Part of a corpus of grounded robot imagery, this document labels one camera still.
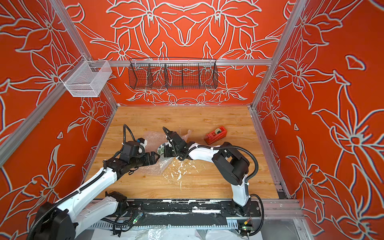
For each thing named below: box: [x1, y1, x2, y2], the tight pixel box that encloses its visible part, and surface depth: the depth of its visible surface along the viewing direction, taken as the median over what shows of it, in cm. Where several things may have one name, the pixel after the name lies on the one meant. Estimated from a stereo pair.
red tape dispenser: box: [204, 126, 227, 145], surface depth 97 cm
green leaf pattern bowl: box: [157, 142, 169, 156], surface depth 93 cm
